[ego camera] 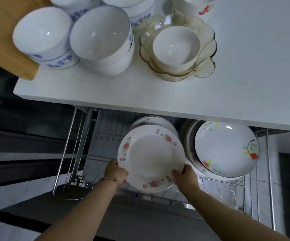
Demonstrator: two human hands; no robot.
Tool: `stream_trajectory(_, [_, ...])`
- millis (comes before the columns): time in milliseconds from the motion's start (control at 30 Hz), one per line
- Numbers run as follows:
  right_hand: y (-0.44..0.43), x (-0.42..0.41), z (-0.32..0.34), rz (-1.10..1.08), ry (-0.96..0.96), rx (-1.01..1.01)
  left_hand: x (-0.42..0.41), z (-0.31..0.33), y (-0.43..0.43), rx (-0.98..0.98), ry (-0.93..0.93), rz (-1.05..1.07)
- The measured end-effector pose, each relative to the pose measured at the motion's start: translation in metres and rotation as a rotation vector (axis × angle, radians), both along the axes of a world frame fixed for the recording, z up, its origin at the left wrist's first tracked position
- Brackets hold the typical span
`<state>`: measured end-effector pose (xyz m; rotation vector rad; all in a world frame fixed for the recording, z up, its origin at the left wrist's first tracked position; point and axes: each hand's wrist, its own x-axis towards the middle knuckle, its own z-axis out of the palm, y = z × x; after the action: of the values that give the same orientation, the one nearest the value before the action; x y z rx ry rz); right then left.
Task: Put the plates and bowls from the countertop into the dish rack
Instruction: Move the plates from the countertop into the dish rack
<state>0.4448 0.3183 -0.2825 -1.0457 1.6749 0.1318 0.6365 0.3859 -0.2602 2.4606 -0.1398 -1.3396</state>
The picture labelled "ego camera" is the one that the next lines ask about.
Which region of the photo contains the black drawer front panel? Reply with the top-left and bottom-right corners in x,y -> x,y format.
0,190 -> 194,241

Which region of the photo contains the person's left hand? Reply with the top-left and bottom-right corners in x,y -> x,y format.
104,160 -> 130,190

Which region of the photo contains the white cup red print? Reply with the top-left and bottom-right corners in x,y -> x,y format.
172,0 -> 217,23

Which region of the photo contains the person's right forearm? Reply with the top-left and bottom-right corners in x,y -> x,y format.
180,186 -> 290,241

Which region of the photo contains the small plain white bowl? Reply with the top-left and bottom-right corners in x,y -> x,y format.
152,25 -> 201,75

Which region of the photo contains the beaded bracelet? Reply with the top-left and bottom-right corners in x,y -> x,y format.
102,177 -> 122,190

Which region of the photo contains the stack of white plates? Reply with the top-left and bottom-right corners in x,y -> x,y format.
180,120 -> 246,180

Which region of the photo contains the person's right hand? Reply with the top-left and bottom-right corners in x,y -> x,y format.
171,164 -> 201,196

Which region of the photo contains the wooden cutting board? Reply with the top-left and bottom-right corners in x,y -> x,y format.
0,0 -> 54,81

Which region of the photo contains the amber scalloped glass bowl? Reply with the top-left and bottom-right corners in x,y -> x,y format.
138,14 -> 217,82

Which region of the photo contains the white plate orange fruit print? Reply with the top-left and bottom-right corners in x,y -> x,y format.
194,121 -> 260,178

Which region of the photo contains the metal wire dish rack drawer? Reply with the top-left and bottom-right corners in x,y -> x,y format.
52,106 -> 277,232

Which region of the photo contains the person's left forearm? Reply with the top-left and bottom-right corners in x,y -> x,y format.
33,179 -> 120,241

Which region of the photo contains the white plate pink floral rim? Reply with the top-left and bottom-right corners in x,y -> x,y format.
117,124 -> 186,193
128,115 -> 179,139

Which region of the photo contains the white bowl blue flower print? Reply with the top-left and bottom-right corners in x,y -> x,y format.
101,0 -> 157,33
27,48 -> 81,71
48,0 -> 102,22

